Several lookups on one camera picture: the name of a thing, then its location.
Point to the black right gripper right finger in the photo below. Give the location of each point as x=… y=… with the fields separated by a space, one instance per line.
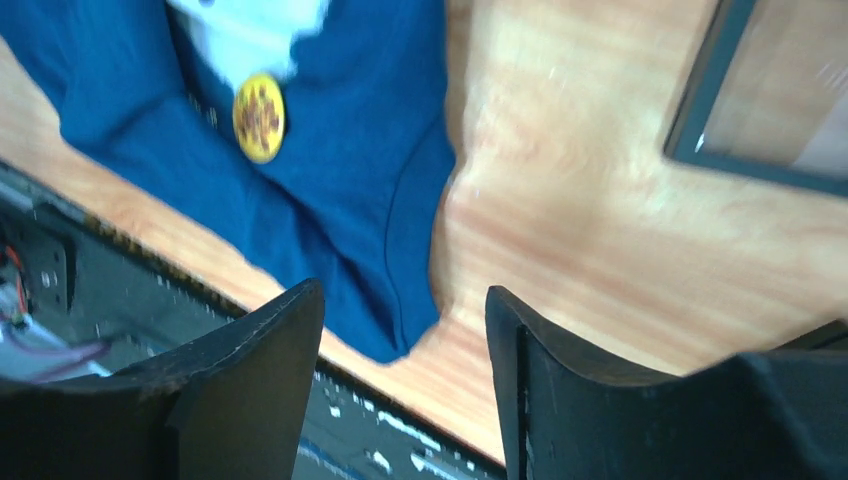
x=569 y=409

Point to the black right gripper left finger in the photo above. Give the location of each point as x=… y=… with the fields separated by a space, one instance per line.
x=227 y=405

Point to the blue cartoon print shirt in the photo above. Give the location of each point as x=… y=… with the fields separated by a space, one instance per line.
x=146 y=89

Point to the yellow round brooch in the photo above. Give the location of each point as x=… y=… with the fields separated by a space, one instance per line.
x=258 y=117

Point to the black square frame near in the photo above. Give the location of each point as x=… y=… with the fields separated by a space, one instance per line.
x=767 y=95

